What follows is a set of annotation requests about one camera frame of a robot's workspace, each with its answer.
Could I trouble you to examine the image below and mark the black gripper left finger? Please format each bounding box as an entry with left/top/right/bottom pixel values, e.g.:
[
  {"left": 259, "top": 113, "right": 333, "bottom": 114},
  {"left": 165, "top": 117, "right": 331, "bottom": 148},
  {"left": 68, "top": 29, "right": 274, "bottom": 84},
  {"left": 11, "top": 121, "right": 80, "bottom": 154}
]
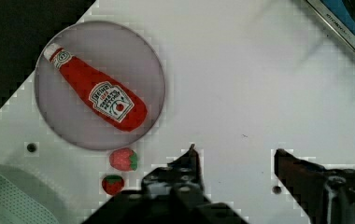
[{"left": 141, "top": 144, "right": 204, "bottom": 199}]

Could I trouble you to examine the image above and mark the red plush strawberry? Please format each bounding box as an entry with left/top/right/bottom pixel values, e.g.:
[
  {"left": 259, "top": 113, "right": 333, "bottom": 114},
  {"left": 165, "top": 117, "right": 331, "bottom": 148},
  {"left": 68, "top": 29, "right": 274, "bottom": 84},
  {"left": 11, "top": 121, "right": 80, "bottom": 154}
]
[{"left": 102, "top": 175, "right": 124, "bottom": 196}]

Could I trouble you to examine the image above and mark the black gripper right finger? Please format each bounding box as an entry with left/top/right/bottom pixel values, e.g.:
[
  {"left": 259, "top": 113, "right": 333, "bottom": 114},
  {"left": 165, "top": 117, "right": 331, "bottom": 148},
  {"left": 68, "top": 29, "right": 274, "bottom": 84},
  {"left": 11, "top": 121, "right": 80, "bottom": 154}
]
[{"left": 274, "top": 148, "right": 355, "bottom": 224}]

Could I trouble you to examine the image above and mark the pink plush strawberry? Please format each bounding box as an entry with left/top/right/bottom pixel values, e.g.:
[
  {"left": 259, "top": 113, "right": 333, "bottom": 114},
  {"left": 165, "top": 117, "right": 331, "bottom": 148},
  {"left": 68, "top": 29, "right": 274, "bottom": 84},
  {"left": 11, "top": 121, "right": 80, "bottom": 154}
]
[{"left": 109, "top": 148, "right": 137, "bottom": 172}]

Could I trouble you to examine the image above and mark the green perforated colander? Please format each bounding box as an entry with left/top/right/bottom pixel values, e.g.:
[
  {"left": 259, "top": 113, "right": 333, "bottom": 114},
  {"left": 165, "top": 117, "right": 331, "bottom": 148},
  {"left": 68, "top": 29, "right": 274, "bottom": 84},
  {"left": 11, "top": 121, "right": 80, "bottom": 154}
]
[{"left": 0, "top": 164, "right": 72, "bottom": 224}]

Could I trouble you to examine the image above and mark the red plush ketchup bottle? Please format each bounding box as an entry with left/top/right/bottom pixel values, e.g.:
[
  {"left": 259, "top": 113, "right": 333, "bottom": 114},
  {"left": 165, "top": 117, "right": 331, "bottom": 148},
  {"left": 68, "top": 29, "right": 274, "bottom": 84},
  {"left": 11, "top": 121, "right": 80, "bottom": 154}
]
[{"left": 43, "top": 43, "right": 148, "bottom": 132}]

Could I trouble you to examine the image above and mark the grey round plate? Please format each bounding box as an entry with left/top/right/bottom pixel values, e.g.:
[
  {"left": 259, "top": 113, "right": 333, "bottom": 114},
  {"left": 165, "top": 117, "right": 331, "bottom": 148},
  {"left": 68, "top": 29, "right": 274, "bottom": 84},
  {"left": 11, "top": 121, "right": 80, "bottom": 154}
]
[{"left": 35, "top": 21, "right": 165, "bottom": 150}]

